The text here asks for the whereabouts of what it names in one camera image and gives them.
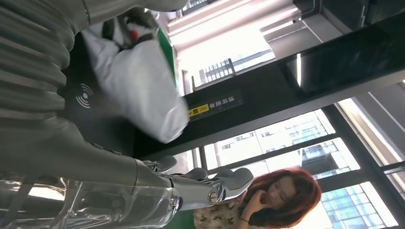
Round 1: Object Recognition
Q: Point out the green plastic crate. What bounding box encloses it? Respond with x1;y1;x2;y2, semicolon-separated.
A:
157;28;179;87

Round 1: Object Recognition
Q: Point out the black inbound scanning machine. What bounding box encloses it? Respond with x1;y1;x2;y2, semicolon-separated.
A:
57;12;405;160

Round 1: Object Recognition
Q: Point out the black window frame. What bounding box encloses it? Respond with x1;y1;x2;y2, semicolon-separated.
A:
193;82;405;229

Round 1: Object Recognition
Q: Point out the person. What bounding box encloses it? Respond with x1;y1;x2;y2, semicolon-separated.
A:
193;167;323;229

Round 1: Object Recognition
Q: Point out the green conveyor belt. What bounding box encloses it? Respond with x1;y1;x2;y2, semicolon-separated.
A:
163;209;196;229

